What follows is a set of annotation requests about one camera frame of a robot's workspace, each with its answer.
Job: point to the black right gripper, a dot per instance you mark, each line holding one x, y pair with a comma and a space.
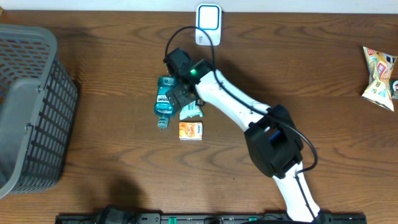
180, 101

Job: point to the light teal small packet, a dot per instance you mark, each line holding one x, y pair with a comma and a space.
191, 110

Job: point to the teal mouthwash bottle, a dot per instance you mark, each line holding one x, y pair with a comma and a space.
162, 108

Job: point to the orange tissue pack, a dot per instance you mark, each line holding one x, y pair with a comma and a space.
190, 131

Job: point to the yellow snack bag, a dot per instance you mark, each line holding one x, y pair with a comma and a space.
380, 66

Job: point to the green round-label packet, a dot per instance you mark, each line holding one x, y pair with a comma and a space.
394, 88

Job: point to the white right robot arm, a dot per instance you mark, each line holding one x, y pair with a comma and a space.
274, 144

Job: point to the white barcode scanner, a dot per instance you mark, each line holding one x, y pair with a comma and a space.
208, 19

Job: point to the grey plastic shopping basket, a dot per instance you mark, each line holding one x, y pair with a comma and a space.
38, 107

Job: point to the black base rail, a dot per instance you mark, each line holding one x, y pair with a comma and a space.
124, 217

